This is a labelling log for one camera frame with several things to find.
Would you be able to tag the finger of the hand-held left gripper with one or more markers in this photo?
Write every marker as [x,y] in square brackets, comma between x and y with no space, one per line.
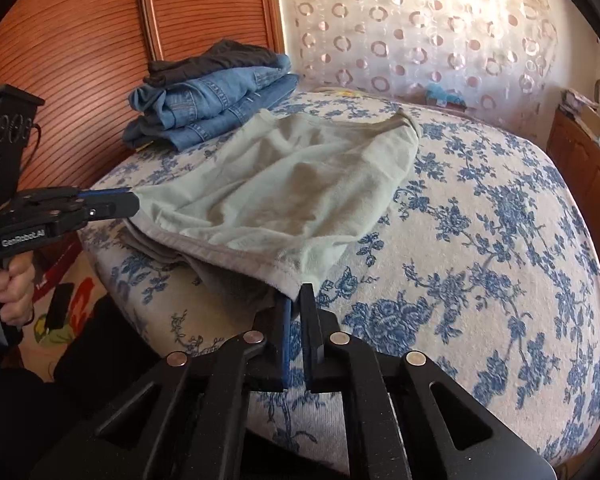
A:
[120,207]
[105,193]

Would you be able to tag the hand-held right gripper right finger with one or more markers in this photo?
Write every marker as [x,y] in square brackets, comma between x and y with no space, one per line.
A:
[311,345]

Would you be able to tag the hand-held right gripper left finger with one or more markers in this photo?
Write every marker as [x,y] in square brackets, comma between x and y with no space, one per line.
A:
[281,345]

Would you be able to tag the grey-green pants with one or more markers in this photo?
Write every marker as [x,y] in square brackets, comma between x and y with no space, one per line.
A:
[290,195]

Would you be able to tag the black pants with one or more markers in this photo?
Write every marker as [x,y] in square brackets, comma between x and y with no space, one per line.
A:
[215,60]

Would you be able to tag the person's left hand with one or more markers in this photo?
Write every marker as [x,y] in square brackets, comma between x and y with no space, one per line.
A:
[17,285]

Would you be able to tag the colourful floor mat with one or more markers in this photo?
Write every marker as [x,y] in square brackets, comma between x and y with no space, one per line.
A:
[87,280]

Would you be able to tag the blue jeans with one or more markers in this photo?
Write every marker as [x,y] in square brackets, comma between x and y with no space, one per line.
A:
[215,107]

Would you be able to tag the wooden slatted headboard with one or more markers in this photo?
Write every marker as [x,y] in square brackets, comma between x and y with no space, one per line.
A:
[80,35]

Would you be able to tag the person's dark clothing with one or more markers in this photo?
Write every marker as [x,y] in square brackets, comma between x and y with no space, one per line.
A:
[30,410]

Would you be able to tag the bed with blue floral sheet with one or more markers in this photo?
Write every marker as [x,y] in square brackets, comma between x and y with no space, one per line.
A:
[479,260]

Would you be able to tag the colourful floral blanket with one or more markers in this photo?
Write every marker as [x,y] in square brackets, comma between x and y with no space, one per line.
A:
[347,93]

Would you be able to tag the cardboard box with blue bag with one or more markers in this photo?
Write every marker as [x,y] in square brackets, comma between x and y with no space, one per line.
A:
[442,94]

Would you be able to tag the wooden cabinet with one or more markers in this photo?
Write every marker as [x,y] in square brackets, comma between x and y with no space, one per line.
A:
[584,175]

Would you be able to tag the circle-patterned sheer curtain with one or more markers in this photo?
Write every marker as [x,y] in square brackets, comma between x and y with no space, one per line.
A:
[404,25]

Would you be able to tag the pile of papers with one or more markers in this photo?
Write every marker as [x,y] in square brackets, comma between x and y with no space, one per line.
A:
[577,100]

